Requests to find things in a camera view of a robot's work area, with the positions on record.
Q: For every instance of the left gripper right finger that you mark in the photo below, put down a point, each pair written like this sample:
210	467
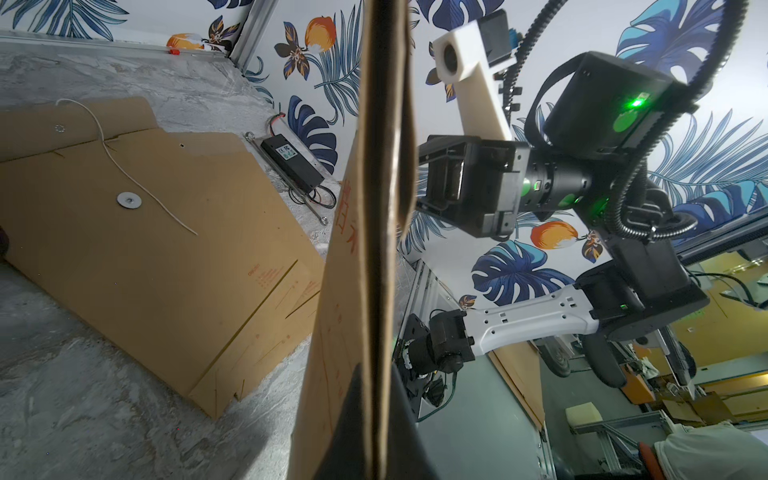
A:
406	456

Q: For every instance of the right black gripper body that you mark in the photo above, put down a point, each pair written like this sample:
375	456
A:
474	184

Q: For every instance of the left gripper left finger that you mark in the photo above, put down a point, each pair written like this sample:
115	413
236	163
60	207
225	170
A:
345	457

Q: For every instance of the brown kraft file bag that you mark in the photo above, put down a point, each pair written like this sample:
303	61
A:
354	321
166	243
267	338

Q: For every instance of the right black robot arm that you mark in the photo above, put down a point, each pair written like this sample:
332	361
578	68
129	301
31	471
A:
590	157

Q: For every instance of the black power adapter brick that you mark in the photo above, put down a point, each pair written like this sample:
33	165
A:
303	177

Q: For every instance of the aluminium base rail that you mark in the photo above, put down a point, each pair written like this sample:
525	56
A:
432	345

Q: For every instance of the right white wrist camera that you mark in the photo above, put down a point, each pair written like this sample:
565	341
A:
468	58

